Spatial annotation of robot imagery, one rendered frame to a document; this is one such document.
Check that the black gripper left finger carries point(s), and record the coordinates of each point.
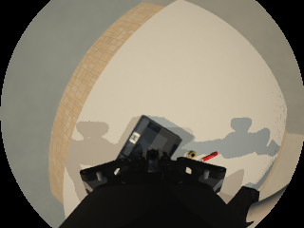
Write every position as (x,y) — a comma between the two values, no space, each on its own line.
(131,171)

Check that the red cylinder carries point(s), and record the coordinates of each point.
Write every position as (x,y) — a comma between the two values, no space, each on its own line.
(209,157)

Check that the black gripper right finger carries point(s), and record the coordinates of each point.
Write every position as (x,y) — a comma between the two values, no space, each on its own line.
(200,171)

